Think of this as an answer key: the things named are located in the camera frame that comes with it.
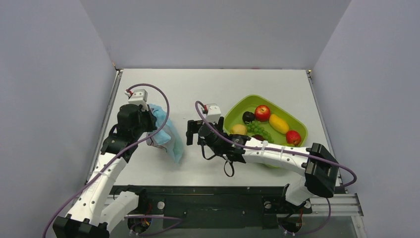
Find blue printed plastic bag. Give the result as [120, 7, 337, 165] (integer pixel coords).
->
[146, 104, 184, 164]

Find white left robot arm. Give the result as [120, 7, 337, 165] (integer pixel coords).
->
[52, 104, 157, 238]

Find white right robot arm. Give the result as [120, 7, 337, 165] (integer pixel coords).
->
[186, 120, 338, 212]

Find yellow fake lemon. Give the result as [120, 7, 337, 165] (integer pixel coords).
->
[230, 124, 248, 135]

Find dark red fake fruit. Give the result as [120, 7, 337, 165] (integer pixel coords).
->
[252, 134, 265, 141]

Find dark purple fake plum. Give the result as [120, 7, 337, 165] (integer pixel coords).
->
[242, 111, 256, 124]

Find green fake grapes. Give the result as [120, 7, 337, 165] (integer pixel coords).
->
[245, 120, 274, 143]

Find yellow fake mango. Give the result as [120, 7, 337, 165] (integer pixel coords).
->
[269, 114, 290, 134]

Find small red fake apple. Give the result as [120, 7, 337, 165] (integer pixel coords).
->
[286, 130, 302, 146]

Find green plastic tray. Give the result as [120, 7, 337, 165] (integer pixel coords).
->
[223, 95, 308, 147]

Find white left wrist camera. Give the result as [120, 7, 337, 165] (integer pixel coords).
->
[125, 89, 149, 111]

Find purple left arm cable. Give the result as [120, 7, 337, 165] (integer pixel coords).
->
[42, 83, 170, 238]

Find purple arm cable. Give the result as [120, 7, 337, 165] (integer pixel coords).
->
[195, 100, 358, 188]
[42, 83, 170, 238]

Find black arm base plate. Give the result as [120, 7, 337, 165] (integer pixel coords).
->
[106, 185, 313, 229]

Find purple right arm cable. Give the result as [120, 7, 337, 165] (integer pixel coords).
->
[195, 100, 358, 188]

